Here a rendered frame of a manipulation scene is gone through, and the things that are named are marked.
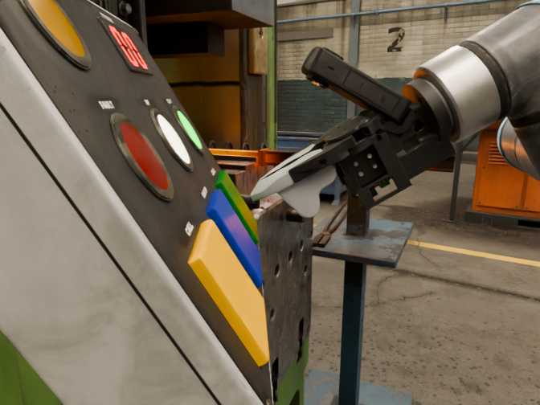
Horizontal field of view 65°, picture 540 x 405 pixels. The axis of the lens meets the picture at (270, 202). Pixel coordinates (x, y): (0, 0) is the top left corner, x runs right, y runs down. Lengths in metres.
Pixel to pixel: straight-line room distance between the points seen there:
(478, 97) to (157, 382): 0.37
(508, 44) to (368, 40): 8.33
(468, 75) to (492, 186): 3.84
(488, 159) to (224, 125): 3.30
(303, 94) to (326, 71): 8.86
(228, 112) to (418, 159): 0.80
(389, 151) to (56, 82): 0.32
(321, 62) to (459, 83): 0.13
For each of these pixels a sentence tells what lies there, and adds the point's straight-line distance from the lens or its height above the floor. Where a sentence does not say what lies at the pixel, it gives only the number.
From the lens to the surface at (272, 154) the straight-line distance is 0.91.
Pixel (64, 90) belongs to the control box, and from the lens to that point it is 0.22.
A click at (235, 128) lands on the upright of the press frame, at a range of 1.20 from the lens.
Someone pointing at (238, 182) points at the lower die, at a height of 0.96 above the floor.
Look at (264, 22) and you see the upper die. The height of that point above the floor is 1.27.
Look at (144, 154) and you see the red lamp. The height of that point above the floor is 1.09.
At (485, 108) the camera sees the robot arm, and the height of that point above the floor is 1.11.
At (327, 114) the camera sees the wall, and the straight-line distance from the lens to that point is 9.04.
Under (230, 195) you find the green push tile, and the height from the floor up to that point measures 1.03.
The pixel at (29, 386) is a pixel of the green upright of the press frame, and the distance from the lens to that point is 0.83.
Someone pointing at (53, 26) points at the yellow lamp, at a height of 1.16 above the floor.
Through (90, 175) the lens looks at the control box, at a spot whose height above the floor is 1.09.
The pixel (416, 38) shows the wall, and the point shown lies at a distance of 8.55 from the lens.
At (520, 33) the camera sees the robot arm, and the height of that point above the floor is 1.18.
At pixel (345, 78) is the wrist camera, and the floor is 1.14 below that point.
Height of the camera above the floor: 1.12
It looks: 14 degrees down
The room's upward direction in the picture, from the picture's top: straight up
